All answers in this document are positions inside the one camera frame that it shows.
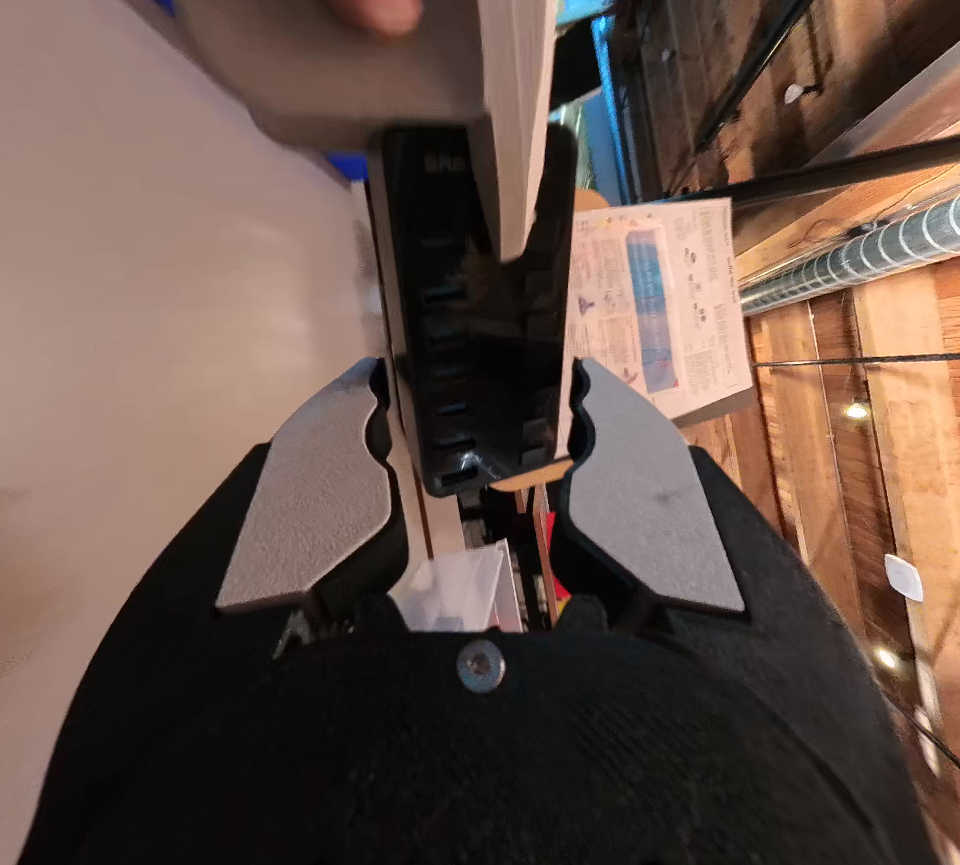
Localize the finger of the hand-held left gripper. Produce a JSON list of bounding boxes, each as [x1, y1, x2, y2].
[[471, 0, 561, 264]]

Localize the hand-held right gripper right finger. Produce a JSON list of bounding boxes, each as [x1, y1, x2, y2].
[[549, 357, 749, 617]]

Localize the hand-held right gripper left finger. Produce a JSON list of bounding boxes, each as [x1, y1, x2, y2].
[[215, 356, 412, 617]]

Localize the glossy black USB hub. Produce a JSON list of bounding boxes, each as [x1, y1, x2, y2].
[[367, 122, 580, 500]]

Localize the grey desk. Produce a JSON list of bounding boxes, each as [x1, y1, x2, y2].
[[0, 0, 395, 865]]

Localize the clear plastic bin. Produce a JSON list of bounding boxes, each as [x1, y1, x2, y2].
[[391, 538, 526, 635]]

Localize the wooden document board with papers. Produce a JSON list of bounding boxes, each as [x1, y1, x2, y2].
[[491, 196, 757, 493]]

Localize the black ceiling rail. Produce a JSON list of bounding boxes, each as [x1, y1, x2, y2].
[[660, 139, 960, 208]]

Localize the silver ventilation duct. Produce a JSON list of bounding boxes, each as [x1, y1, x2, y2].
[[738, 196, 960, 319]]

